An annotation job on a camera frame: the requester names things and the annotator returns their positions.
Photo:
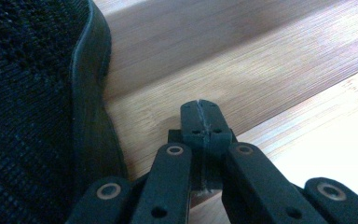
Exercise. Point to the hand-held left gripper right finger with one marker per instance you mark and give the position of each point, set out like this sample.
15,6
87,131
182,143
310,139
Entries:
217,133

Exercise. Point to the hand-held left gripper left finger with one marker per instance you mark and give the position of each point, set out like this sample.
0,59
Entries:
192,124

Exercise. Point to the bamboo shoe rack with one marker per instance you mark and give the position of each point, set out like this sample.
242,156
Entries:
230,62

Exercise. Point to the black mesh shoe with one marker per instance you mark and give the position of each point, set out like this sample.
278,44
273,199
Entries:
28,109

